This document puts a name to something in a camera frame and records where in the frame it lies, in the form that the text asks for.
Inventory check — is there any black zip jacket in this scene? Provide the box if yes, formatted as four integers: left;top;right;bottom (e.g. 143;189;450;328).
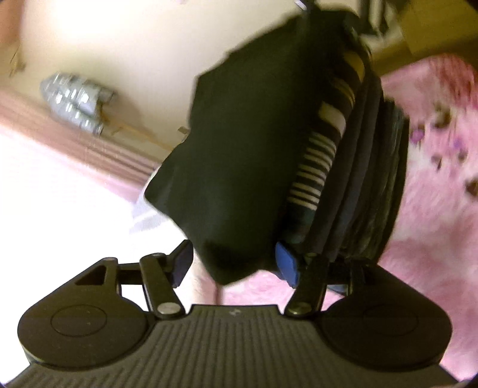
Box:
143;14;360;287

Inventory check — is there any stack of folded clothes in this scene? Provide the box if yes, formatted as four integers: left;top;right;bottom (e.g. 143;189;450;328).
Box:
280;9;409;262

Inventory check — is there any striped folded garment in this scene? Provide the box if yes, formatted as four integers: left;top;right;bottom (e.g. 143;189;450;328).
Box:
288;50;366;212

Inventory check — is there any pink floral blanket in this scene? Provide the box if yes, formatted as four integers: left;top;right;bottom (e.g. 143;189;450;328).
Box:
194;52;478;378

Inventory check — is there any silver bottles pack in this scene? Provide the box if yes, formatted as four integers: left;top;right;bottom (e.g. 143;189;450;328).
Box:
40;72;115;135

